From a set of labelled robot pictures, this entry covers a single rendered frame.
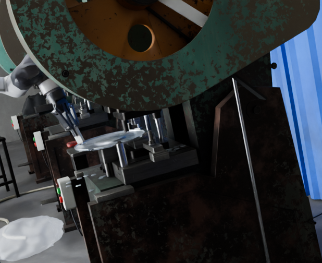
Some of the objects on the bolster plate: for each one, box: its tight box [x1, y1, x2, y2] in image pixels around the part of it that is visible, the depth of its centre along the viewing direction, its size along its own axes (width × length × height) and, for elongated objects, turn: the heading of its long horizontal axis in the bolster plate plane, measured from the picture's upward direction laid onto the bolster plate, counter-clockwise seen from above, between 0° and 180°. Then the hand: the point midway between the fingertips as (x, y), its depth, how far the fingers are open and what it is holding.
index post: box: [116, 141, 129, 167], centre depth 212 cm, size 3×3×10 cm
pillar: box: [155, 118, 165, 143], centre depth 225 cm, size 2×2×14 cm
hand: (77, 135), depth 233 cm, fingers closed
